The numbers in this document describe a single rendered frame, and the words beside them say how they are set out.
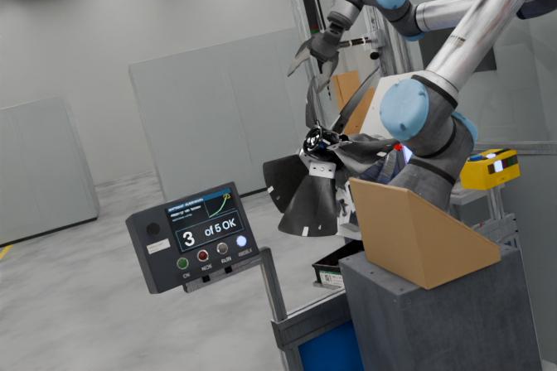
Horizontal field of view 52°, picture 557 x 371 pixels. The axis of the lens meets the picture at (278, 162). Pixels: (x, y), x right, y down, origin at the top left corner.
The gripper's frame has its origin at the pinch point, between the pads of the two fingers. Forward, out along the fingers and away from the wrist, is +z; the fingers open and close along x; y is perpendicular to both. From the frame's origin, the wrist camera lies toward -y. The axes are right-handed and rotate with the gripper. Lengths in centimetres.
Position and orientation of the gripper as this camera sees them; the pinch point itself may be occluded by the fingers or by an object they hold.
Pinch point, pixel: (304, 81)
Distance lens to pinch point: 155.6
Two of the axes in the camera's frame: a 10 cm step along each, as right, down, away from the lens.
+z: -5.0, 8.7, 0.0
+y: 0.2, 0.1, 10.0
